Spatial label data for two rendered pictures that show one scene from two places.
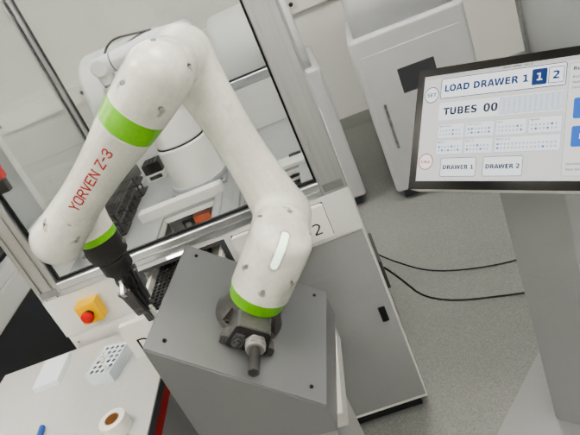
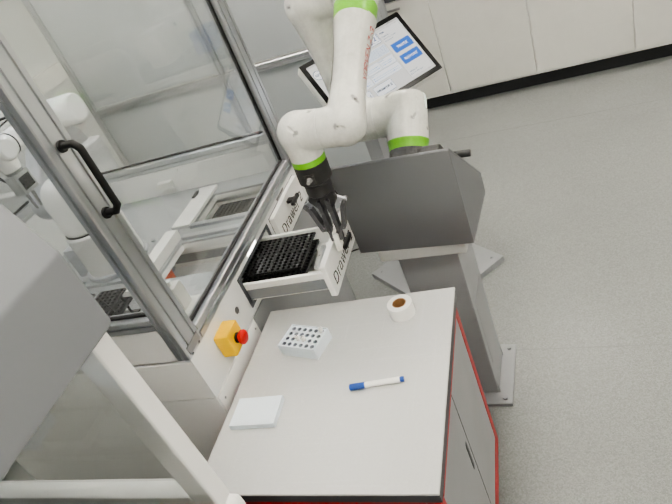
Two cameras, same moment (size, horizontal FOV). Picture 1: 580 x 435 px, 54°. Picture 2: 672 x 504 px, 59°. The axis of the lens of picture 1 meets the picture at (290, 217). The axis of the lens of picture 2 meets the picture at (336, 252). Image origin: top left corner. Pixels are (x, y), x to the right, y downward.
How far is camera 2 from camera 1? 2.01 m
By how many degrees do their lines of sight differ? 63
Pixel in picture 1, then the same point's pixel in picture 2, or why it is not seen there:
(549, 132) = (392, 63)
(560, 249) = not seen: hidden behind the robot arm
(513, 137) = (379, 73)
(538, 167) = (400, 79)
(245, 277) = (417, 121)
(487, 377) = not seen: hidden behind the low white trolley
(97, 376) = (321, 342)
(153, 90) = not seen: outside the picture
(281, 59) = (247, 62)
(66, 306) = (207, 353)
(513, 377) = (378, 291)
